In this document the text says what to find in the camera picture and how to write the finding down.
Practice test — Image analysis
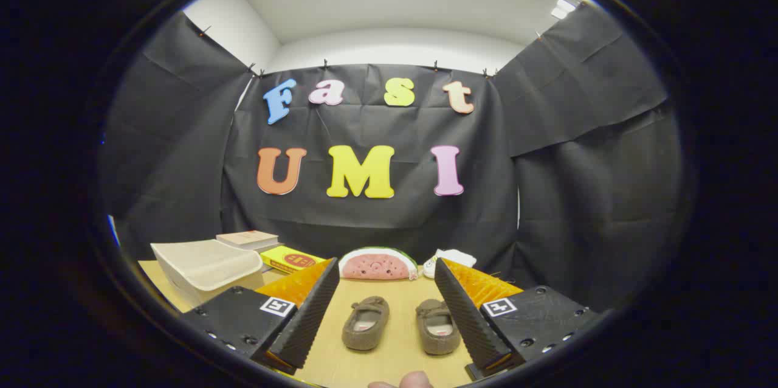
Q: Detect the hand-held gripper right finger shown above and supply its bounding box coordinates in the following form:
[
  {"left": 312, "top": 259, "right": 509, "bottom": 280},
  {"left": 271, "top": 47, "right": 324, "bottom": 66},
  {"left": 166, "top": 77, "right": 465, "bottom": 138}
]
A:
[{"left": 434, "top": 257, "right": 599, "bottom": 379}]

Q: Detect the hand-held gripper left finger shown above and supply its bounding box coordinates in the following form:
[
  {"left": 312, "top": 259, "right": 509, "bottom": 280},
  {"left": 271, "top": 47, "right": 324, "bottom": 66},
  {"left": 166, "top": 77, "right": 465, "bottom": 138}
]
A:
[{"left": 181, "top": 257, "right": 341, "bottom": 376}]

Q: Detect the brown fuzzy shoe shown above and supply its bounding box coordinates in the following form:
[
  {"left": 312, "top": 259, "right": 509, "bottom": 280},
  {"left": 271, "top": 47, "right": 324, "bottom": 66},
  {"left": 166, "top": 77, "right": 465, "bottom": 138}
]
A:
[
  {"left": 416, "top": 299, "right": 461, "bottom": 356},
  {"left": 342, "top": 296, "right": 390, "bottom": 352}
]

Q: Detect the cream storage box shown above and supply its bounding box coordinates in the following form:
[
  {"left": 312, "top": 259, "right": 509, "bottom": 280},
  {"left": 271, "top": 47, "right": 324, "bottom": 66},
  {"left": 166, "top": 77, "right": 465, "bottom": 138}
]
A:
[{"left": 150, "top": 239, "right": 265, "bottom": 308}]

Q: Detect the yellow book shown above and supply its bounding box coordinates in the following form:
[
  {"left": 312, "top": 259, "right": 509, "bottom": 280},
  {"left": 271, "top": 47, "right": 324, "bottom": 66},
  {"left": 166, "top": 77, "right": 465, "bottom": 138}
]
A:
[{"left": 260, "top": 246, "right": 327, "bottom": 275}]

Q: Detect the white plush toy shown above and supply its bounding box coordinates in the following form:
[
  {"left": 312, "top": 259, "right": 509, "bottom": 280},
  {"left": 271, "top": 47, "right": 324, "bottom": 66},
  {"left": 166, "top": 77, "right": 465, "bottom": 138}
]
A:
[{"left": 423, "top": 249, "right": 477, "bottom": 279}]

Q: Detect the watermelon slice plush toy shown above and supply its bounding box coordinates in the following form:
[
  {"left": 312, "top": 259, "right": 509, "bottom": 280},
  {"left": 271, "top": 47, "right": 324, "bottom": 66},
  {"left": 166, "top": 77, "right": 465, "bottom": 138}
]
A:
[{"left": 338, "top": 247, "right": 419, "bottom": 281}]

